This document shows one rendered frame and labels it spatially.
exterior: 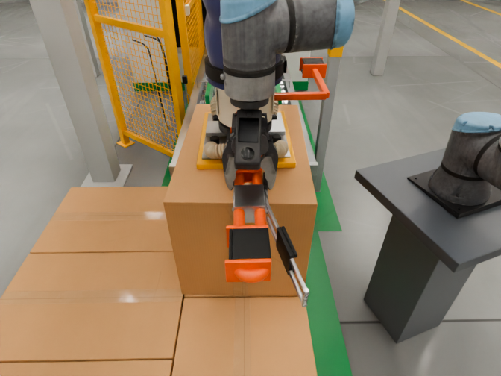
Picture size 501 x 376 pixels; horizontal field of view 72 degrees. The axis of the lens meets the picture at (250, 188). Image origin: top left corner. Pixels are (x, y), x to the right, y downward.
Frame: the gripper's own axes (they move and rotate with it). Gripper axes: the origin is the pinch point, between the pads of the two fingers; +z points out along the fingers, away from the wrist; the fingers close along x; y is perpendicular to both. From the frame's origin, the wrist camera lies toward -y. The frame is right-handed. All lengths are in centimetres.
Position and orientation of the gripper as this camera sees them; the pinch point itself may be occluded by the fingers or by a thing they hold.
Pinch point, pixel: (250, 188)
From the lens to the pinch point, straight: 73.5
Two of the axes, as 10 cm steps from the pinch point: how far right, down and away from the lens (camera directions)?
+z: 0.1, 7.9, 6.2
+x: -10.0, 0.1, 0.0
